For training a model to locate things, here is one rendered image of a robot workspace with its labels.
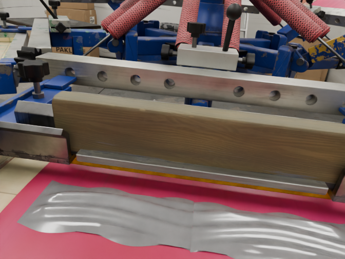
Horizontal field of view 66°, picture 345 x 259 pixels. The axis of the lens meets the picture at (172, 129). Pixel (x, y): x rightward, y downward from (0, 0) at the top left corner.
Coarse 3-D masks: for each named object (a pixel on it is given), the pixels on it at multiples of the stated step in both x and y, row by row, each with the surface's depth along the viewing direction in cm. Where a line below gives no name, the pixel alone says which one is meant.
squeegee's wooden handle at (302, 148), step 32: (64, 96) 31; (96, 96) 32; (64, 128) 32; (96, 128) 31; (128, 128) 31; (160, 128) 30; (192, 128) 30; (224, 128) 29; (256, 128) 29; (288, 128) 29; (320, 128) 29; (192, 160) 32; (224, 160) 31; (256, 160) 31; (288, 160) 30; (320, 160) 30
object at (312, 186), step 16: (80, 160) 32; (96, 160) 32; (112, 160) 32; (128, 160) 32; (144, 160) 32; (160, 160) 32; (192, 176) 31; (208, 176) 31; (224, 176) 31; (240, 176) 31; (256, 176) 31; (272, 176) 31; (304, 192) 30; (320, 192) 30
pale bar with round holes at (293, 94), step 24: (72, 72) 56; (96, 72) 53; (120, 72) 52; (144, 72) 52; (168, 72) 51; (192, 72) 51; (216, 72) 53; (192, 96) 53; (216, 96) 52; (240, 96) 52; (264, 96) 51; (288, 96) 50; (312, 96) 52; (336, 96) 49
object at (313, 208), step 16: (208, 192) 34; (224, 192) 34; (240, 192) 34; (256, 192) 34; (272, 192) 35; (240, 208) 32; (256, 208) 32; (272, 208) 32; (288, 208) 32; (304, 208) 32; (320, 208) 33; (336, 208) 33; (192, 256) 25; (208, 256) 25; (224, 256) 26
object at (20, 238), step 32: (32, 192) 31; (128, 192) 33; (160, 192) 33; (192, 192) 33; (0, 224) 27; (0, 256) 24; (32, 256) 24; (64, 256) 24; (96, 256) 25; (128, 256) 25; (160, 256) 25
